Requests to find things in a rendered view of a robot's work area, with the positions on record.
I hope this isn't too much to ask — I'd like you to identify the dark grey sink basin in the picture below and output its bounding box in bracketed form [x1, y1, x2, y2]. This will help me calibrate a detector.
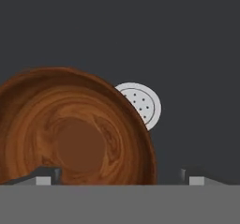
[0, 0, 240, 187]

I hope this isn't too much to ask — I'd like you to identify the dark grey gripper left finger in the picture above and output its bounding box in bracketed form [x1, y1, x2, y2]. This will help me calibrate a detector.
[2, 166, 62, 187]

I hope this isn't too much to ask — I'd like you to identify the brown wooden bowl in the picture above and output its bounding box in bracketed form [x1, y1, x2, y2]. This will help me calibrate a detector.
[0, 66, 158, 187]

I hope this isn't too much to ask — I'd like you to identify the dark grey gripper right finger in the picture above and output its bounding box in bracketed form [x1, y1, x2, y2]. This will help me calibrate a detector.
[179, 165, 238, 187]

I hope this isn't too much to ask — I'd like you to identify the white round sink drain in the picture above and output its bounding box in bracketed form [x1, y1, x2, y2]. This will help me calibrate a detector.
[113, 82, 163, 132]

